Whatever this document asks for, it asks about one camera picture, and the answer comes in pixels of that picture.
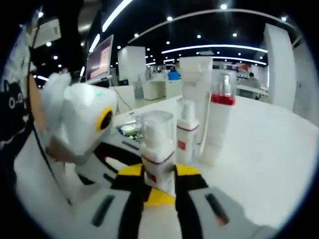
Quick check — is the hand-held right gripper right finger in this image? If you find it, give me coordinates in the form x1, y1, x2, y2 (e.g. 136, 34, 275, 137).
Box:
174, 163, 275, 239

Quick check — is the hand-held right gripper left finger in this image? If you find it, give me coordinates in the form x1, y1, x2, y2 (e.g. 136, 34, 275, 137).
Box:
72, 164, 146, 239

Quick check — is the silver green skincare sachet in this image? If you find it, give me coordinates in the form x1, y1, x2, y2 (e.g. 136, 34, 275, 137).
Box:
116, 121, 144, 140

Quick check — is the small white skincare pump bottle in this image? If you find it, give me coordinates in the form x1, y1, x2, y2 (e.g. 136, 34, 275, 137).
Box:
175, 98, 200, 164
138, 111, 175, 197

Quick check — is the white skincare bottle red collar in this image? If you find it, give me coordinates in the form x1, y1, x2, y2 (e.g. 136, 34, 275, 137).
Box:
199, 69, 238, 167

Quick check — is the person's left hand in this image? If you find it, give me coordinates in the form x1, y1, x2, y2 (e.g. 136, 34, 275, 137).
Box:
40, 73, 75, 164

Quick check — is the large monitor screen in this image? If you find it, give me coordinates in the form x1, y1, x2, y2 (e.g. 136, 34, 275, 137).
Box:
85, 34, 115, 85

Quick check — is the pale blue container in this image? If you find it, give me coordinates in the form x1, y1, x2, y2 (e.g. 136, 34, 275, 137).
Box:
134, 81, 145, 100

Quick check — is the black and white printed shirt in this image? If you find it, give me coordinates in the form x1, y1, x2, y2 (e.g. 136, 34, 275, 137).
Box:
0, 23, 38, 155

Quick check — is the white office counter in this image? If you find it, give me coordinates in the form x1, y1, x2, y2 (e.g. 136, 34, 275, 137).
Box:
143, 79, 183, 101

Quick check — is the white ceiling air unit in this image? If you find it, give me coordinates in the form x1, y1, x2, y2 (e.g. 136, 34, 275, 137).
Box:
31, 18, 62, 49

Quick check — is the black device cable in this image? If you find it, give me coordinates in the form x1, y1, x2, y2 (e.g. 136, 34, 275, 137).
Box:
27, 34, 73, 206

